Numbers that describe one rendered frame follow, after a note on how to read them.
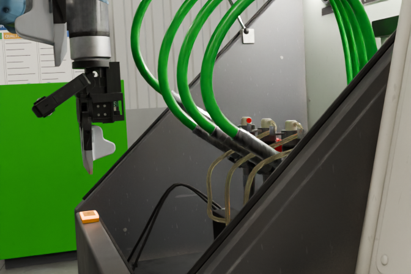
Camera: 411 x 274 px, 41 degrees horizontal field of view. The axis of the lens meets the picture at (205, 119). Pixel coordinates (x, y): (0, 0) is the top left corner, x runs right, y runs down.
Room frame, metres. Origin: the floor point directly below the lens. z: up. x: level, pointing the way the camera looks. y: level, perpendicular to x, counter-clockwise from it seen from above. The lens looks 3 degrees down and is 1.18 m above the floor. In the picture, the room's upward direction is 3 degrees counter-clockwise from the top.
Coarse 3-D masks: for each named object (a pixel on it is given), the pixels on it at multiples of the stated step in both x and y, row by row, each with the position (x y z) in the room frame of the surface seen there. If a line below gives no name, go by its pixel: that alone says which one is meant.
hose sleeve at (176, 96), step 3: (171, 90) 0.84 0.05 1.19; (174, 93) 0.84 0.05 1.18; (174, 96) 0.84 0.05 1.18; (177, 96) 0.84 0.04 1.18; (177, 99) 0.84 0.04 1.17; (180, 99) 0.84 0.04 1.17; (177, 102) 0.84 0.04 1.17; (180, 102) 0.84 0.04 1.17; (180, 105) 0.84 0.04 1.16; (183, 108) 0.85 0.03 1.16; (198, 108) 0.85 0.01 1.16; (186, 111) 0.85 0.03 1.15; (201, 111) 0.85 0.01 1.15; (204, 111) 0.86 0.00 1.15; (204, 114) 0.85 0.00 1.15; (207, 114) 0.86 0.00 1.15; (207, 117) 0.86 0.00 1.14
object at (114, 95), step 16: (80, 64) 0.99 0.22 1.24; (96, 64) 0.99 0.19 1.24; (112, 64) 1.02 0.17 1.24; (96, 80) 1.01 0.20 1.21; (112, 80) 1.02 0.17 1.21; (80, 96) 0.99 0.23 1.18; (96, 96) 0.99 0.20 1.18; (112, 96) 1.00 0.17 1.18; (80, 112) 0.98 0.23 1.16; (96, 112) 1.00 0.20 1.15; (112, 112) 1.00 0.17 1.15
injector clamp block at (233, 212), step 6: (216, 210) 0.91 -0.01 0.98; (222, 210) 0.90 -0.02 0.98; (234, 210) 0.90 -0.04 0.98; (216, 216) 0.90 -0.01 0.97; (222, 216) 0.87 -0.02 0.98; (234, 216) 0.86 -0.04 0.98; (216, 222) 0.90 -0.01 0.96; (216, 228) 0.90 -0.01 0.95; (222, 228) 0.87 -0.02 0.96; (216, 234) 0.90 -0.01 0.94
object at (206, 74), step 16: (240, 0) 0.62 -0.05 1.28; (352, 0) 0.66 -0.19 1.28; (224, 16) 0.62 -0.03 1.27; (224, 32) 0.61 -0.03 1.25; (368, 32) 0.67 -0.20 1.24; (208, 48) 0.61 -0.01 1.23; (368, 48) 0.67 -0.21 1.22; (208, 64) 0.60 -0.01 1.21; (208, 80) 0.60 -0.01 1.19; (208, 96) 0.60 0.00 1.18; (208, 112) 0.61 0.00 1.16; (224, 128) 0.61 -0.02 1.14; (240, 128) 0.62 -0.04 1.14; (240, 144) 0.62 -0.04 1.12; (256, 144) 0.62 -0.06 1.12
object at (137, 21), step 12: (144, 0) 0.83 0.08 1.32; (144, 12) 0.83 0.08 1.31; (336, 12) 0.93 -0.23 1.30; (132, 24) 0.83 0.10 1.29; (132, 36) 0.83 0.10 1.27; (132, 48) 0.83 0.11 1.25; (348, 48) 0.94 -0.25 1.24; (348, 60) 0.94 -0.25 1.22; (144, 72) 0.83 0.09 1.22; (348, 72) 0.94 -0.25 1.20; (156, 84) 0.83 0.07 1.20
